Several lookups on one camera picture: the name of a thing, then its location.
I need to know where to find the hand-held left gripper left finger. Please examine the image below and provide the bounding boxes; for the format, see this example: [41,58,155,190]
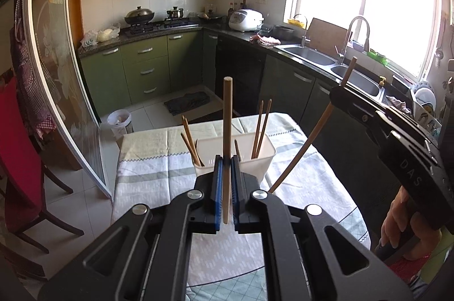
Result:
[37,155,226,301]

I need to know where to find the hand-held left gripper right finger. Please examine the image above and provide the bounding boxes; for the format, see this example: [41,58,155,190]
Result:
[230,154,414,301]

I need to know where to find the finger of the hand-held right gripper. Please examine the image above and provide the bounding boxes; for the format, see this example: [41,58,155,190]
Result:
[343,83,387,112]
[329,87,382,135]

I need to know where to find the white plastic utensil holder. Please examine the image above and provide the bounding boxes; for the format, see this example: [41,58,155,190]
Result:
[193,132,277,188]

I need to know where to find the person's right hand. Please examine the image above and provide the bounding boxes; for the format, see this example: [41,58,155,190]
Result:
[381,186,415,249]

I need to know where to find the green sponge holder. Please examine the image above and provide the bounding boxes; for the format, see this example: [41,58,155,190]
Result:
[367,50,390,66]

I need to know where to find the tall steel kitchen faucet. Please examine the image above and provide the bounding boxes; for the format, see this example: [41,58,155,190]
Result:
[336,16,370,66]

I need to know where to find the dish rack with plates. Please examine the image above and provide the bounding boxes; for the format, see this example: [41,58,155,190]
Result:
[411,80,444,136]

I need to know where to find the green sink cabinets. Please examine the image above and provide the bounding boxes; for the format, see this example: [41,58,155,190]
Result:
[262,54,355,153]

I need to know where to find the steel double sink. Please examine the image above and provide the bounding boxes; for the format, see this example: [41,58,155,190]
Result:
[275,44,384,98]

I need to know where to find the pale patterned tablecloth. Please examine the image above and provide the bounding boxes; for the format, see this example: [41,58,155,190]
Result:
[111,112,371,301]

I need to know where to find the brown cutting board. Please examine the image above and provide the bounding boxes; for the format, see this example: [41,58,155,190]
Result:
[308,17,350,51]

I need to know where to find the small steel faucet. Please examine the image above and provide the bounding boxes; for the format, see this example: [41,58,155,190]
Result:
[301,14,311,48]

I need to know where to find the person's red patterned clothing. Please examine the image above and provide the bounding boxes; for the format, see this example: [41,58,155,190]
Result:
[388,251,433,287]

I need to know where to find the kitchen window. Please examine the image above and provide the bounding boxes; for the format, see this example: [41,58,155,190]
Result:
[284,0,453,80]

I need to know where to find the dark floor mat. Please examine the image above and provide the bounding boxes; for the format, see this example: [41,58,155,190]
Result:
[163,91,211,116]

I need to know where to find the red cloth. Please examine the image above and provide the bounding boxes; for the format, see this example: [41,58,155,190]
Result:
[249,34,281,47]

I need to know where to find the black built-in dishwasher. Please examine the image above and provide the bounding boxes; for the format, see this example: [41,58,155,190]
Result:
[215,39,266,117]

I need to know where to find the white trash bin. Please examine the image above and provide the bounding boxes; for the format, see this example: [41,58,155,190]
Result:
[106,109,133,138]

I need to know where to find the white rice cooker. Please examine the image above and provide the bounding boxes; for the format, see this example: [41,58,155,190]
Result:
[228,9,265,32]

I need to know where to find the condiment bottles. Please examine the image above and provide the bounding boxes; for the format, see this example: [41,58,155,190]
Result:
[227,0,249,16]

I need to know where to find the green lower kitchen cabinets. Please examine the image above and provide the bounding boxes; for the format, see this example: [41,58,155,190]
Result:
[79,31,213,117]

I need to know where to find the gas stove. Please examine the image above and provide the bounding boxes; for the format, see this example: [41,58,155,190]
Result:
[124,18,199,35]

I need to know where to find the black wok with lid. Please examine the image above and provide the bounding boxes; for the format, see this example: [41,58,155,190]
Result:
[124,6,155,24]

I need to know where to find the clear bag with yellow food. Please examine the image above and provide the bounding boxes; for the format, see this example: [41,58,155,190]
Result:
[96,22,121,43]

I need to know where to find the white plastic bag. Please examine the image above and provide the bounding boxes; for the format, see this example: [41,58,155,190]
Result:
[81,31,100,48]

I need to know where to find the red wooden chair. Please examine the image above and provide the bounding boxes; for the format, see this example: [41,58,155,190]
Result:
[0,76,85,254]

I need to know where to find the floral glass sliding door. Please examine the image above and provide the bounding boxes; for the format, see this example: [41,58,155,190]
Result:
[26,0,114,200]

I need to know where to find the dark wooden chair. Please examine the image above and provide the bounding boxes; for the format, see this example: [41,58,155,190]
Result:
[0,241,47,282]

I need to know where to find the checkered apron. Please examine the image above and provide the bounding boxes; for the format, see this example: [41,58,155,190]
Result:
[9,0,57,142]

